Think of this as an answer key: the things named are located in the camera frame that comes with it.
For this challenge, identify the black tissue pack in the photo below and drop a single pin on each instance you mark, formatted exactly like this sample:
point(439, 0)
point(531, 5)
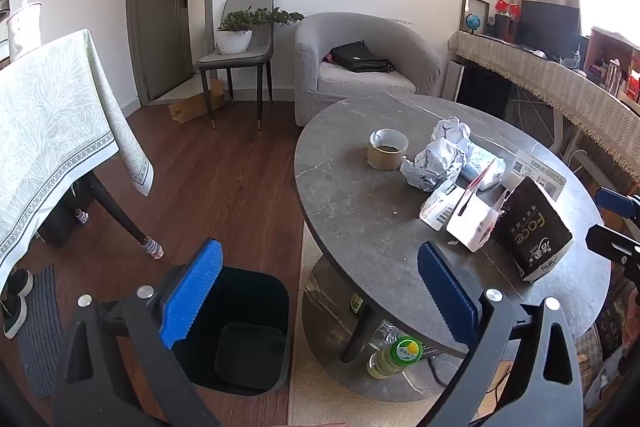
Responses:
point(535, 232)

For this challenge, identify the black shoes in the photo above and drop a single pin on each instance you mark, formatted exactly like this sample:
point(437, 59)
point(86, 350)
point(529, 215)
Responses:
point(15, 302)

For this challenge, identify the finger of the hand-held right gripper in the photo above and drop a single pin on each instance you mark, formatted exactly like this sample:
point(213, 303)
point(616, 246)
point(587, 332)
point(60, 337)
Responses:
point(615, 244)
point(617, 201)

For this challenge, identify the wooden picture frame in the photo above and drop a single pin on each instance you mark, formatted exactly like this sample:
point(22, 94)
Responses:
point(465, 9)

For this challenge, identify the white and pink carton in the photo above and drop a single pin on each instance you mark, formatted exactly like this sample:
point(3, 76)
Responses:
point(472, 222)

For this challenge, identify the large white paper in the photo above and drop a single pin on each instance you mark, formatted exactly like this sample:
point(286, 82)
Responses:
point(435, 164)

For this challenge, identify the black handbag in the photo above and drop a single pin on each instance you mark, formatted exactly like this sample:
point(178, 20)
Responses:
point(360, 56)

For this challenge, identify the black trash bin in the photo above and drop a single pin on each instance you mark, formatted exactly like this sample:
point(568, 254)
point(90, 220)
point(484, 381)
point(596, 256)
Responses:
point(245, 332)

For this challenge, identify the grey dining chair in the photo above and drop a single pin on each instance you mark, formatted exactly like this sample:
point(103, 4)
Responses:
point(235, 59)

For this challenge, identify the black monitor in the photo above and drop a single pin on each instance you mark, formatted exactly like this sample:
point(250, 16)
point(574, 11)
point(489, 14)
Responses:
point(547, 24)

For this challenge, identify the black table leg with sock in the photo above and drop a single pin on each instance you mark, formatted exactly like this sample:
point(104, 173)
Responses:
point(122, 217)

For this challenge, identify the white jug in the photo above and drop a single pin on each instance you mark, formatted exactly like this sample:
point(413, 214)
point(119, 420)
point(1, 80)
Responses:
point(22, 32)

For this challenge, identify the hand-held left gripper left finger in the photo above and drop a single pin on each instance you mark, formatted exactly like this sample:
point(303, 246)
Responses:
point(192, 292)

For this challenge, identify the green cap bottle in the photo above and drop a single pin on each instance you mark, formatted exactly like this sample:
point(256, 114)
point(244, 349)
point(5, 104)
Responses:
point(400, 353)

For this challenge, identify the clear plastic bottle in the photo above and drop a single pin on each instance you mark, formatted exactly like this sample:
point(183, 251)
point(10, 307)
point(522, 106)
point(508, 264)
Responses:
point(386, 334)

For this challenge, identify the grey door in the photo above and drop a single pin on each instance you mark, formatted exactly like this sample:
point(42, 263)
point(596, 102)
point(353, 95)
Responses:
point(160, 7)

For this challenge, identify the grey ribbed doormat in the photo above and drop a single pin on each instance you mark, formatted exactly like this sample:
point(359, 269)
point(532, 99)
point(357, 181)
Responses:
point(42, 332)

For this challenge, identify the small blue globe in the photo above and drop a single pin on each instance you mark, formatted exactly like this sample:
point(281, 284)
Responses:
point(472, 22)

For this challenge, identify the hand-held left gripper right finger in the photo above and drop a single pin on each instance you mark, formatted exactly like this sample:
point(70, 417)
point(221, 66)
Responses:
point(445, 292)

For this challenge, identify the potted plant in white pot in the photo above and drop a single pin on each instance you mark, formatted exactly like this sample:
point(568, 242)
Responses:
point(235, 38)

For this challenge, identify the dark wooden box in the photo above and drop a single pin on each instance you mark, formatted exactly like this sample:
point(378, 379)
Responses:
point(505, 26)

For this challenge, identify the white upright panel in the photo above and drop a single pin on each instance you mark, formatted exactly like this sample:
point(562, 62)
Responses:
point(452, 79)

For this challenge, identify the desk with beige fringed cloth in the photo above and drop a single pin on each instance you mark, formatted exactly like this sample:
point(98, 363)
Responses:
point(550, 82)

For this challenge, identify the small red flags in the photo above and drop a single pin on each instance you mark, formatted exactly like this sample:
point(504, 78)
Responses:
point(506, 6)

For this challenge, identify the flat cardboard box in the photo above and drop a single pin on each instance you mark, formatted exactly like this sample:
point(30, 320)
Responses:
point(192, 107)

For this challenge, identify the wooden desk shelf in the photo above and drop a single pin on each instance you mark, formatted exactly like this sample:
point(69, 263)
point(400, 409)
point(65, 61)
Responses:
point(612, 62)

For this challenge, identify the small white barcode box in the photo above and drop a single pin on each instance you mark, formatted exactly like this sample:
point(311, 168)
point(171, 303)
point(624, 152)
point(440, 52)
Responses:
point(440, 207)

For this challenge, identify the pink cloth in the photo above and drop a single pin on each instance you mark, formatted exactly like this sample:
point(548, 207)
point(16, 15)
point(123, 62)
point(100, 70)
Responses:
point(328, 57)

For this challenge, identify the white printed card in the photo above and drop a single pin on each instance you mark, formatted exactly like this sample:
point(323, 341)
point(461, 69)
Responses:
point(542, 169)

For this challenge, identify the grey armchair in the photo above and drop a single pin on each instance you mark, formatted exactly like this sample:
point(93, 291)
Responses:
point(370, 92)

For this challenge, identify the round grey marble coffee table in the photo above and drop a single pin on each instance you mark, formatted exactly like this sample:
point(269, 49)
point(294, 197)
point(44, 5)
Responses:
point(350, 202)

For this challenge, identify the white plastic packet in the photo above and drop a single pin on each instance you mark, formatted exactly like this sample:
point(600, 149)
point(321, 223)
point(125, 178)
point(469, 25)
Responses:
point(486, 167)

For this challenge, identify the brown tape roll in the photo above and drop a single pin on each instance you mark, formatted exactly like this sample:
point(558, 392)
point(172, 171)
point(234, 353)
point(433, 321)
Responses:
point(387, 150)

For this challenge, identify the striped sock on table leg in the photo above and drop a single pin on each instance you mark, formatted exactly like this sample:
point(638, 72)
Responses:
point(81, 216)

